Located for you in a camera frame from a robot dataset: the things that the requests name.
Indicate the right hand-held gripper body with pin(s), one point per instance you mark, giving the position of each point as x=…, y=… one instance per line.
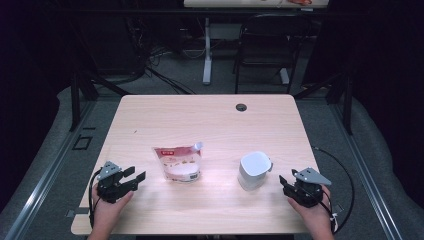
x=306, y=193

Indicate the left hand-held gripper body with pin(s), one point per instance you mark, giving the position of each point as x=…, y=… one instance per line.
x=111, y=190

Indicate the pink and white spouted pouch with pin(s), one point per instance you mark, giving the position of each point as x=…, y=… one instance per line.
x=180, y=165

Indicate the person's left hand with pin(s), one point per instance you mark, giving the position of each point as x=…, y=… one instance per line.
x=106, y=213

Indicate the person's right hand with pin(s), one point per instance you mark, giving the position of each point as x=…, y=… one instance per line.
x=318, y=216

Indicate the grey tape strip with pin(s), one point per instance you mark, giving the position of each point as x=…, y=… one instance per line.
x=338, y=208
x=80, y=211

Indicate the black table grommet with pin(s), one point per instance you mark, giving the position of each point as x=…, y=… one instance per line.
x=241, y=107

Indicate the black metal stand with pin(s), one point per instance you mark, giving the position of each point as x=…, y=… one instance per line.
x=348, y=106
x=75, y=100

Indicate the light table with white legs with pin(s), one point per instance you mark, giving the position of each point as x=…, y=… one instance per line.
x=207, y=50

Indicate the black folding chair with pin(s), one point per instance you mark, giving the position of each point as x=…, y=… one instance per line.
x=273, y=25

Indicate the orange object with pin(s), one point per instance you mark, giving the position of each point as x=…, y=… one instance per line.
x=300, y=1

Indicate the black floor socket frame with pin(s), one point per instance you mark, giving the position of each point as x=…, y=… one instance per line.
x=74, y=146

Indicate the metal floor rail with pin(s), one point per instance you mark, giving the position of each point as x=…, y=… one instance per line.
x=375, y=201
x=31, y=200

